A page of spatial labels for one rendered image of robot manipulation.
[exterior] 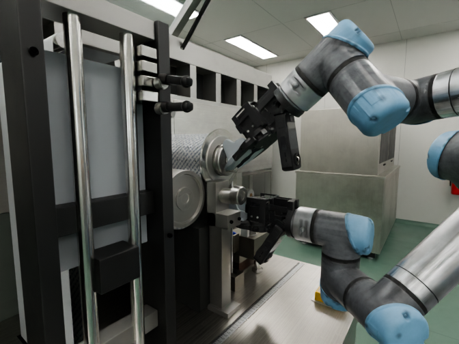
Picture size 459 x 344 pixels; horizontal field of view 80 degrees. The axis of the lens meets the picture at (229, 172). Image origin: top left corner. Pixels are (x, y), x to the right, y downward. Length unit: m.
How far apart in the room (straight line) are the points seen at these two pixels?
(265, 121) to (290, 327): 0.44
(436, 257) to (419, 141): 4.50
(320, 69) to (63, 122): 0.39
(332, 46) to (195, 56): 0.70
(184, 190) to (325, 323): 0.42
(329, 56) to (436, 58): 4.66
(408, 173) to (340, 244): 4.49
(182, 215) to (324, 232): 0.29
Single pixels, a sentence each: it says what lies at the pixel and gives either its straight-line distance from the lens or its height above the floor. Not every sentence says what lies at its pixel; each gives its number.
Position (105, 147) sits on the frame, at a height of 1.29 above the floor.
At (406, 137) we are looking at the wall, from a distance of 5.03.
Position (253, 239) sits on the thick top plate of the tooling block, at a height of 1.03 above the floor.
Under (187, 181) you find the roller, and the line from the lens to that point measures 0.59.
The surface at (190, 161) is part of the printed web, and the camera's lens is 0.64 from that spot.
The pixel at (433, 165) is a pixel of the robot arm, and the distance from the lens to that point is 0.79.
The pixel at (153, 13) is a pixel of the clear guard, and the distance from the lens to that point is 1.02.
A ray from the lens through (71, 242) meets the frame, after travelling 0.35.
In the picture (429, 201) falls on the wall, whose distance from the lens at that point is 5.10.
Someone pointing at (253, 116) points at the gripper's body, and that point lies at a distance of 0.56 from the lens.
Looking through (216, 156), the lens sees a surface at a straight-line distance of 0.62.
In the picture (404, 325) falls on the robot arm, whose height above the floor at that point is 1.03.
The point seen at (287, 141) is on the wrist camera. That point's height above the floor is 1.29.
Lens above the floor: 1.30
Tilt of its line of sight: 7 degrees down
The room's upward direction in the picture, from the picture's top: straight up
